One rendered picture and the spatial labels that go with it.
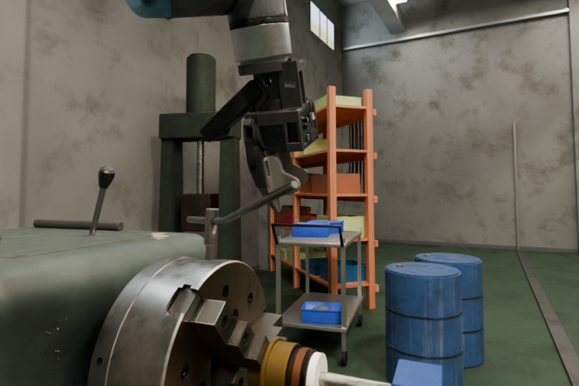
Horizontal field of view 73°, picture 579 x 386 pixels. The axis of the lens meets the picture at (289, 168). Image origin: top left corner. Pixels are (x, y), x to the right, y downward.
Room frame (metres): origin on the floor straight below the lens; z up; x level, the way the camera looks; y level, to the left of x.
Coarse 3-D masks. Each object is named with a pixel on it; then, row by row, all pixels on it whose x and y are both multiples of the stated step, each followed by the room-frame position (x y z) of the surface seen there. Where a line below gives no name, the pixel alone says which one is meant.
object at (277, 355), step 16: (272, 352) 0.59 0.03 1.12; (288, 352) 0.58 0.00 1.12; (304, 352) 0.58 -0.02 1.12; (272, 368) 0.57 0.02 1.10; (288, 368) 0.57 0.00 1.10; (304, 368) 0.56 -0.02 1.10; (256, 384) 0.59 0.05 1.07; (272, 384) 0.56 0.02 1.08; (288, 384) 0.56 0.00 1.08; (304, 384) 0.55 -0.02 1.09
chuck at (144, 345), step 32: (160, 288) 0.58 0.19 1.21; (192, 288) 0.57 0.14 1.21; (224, 288) 0.63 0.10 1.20; (256, 288) 0.73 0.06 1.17; (128, 320) 0.55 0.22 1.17; (160, 320) 0.54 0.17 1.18; (128, 352) 0.53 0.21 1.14; (160, 352) 0.51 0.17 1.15; (192, 352) 0.55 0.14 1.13; (128, 384) 0.51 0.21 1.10; (160, 384) 0.50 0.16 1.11; (192, 384) 0.55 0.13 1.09
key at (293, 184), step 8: (288, 184) 0.49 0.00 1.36; (296, 184) 0.49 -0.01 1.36; (272, 192) 0.52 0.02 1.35; (280, 192) 0.51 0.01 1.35; (288, 192) 0.50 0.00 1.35; (256, 200) 0.56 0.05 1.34; (264, 200) 0.54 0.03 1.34; (272, 200) 0.53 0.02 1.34; (248, 208) 0.57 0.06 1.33; (256, 208) 0.56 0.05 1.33; (192, 216) 0.74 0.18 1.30; (232, 216) 0.61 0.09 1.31; (240, 216) 0.60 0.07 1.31; (216, 224) 0.65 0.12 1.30; (224, 224) 0.64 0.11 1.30
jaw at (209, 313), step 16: (176, 304) 0.56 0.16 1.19; (192, 304) 0.56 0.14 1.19; (208, 304) 0.56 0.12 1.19; (224, 304) 0.56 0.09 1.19; (192, 320) 0.55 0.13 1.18; (208, 320) 0.54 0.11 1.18; (224, 320) 0.56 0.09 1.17; (208, 336) 0.56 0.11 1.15; (224, 336) 0.56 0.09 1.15; (240, 336) 0.56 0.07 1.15; (256, 336) 0.59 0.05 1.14; (224, 352) 0.58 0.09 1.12; (240, 352) 0.56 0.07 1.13; (256, 352) 0.57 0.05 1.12; (256, 368) 0.58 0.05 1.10
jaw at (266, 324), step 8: (264, 312) 0.76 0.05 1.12; (256, 320) 0.73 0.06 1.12; (264, 320) 0.73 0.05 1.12; (272, 320) 0.73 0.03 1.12; (280, 320) 0.74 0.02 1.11; (256, 328) 0.70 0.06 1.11; (264, 328) 0.70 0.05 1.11; (272, 328) 0.70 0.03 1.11; (280, 328) 0.69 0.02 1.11; (272, 336) 0.67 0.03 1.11; (280, 336) 0.67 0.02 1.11
